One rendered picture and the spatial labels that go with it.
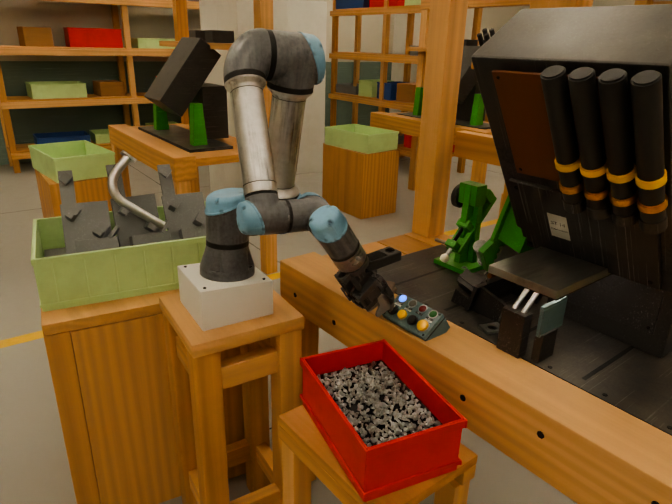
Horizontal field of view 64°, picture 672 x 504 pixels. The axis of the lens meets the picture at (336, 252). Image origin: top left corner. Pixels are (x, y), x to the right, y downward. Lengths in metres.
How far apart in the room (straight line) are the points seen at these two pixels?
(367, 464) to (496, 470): 1.42
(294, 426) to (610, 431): 0.62
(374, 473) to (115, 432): 1.15
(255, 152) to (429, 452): 0.71
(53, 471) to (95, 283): 0.92
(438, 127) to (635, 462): 1.26
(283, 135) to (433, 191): 0.79
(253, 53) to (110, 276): 0.86
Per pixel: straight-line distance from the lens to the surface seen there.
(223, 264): 1.46
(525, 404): 1.18
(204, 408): 1.52
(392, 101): 7.54
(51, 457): 2.54
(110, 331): 1.79
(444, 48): 1.95
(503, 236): 1.39
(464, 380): 1.26
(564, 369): 1.32
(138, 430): 2.00
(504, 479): 2.35
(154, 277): 1.82
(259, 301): 1.49
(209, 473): 1.67
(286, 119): 1.38
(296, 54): 1.33
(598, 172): 1.03
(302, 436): 1.18
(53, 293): 1.81
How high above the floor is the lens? 1.56
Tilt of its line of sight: 21 degrees down
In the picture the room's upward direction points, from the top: 2 degrees clockwise
